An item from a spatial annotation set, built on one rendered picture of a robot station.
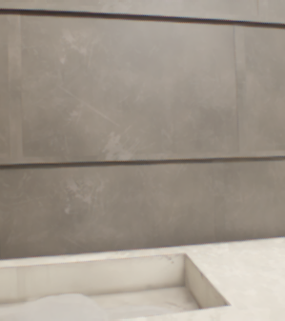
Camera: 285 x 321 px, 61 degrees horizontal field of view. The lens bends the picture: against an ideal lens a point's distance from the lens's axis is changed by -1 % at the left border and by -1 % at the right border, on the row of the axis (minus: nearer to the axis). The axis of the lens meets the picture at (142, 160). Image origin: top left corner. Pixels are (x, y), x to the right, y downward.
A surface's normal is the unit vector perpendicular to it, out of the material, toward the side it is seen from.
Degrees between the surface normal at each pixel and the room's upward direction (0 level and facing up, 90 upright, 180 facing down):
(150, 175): 90
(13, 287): 90
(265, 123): 90
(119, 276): 90
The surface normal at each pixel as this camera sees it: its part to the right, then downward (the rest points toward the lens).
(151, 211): 0.14, -0.01
